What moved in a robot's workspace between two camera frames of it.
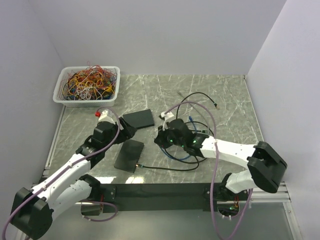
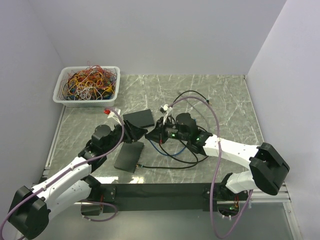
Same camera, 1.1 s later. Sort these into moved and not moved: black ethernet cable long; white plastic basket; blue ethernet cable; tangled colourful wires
Moved: black ethernet cable long; blue ethernet cable
Not moved: tangled colourful wires; white plastic basket
